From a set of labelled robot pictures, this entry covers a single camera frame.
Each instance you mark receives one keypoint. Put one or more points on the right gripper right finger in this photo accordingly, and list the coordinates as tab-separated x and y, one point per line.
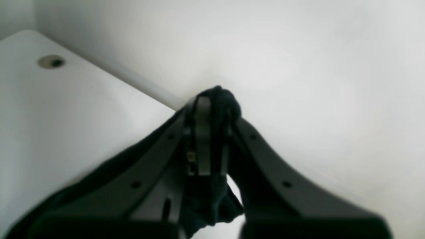
279	202

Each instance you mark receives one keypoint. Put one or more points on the black graphic T-shirt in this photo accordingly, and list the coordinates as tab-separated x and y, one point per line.
206	200

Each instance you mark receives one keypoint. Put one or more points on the left table cable grommet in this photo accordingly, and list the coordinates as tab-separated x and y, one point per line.
51	62

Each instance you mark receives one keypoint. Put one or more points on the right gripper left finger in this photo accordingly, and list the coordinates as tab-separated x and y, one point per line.
144	201

